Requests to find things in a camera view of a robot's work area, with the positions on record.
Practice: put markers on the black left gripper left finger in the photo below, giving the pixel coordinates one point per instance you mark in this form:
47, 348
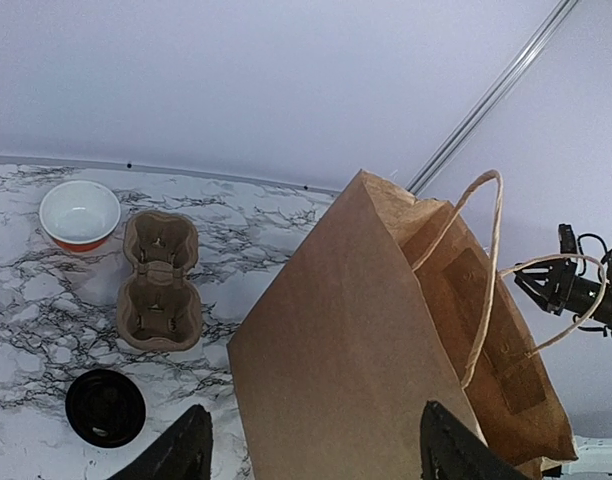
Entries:
183, 451

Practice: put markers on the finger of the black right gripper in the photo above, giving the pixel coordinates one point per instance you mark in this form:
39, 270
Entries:
548, 283

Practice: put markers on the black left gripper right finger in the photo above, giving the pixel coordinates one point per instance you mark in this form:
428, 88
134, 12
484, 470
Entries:
449, 450

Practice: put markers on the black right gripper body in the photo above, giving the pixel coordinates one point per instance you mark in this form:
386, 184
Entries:
576, 293

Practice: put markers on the brown paper bag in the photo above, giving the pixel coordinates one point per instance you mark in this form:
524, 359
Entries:
386, 305

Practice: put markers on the black lid stack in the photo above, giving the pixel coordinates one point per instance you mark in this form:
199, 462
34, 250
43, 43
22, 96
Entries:
105, 408

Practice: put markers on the brown pulp cup carrier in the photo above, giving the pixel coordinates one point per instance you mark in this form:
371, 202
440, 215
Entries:
158, 307

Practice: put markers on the red white paper cup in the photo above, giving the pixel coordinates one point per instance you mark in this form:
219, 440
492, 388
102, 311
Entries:
79, 215

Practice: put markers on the aluminium right frame post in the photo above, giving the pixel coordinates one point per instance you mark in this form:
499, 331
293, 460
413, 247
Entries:
502, 85

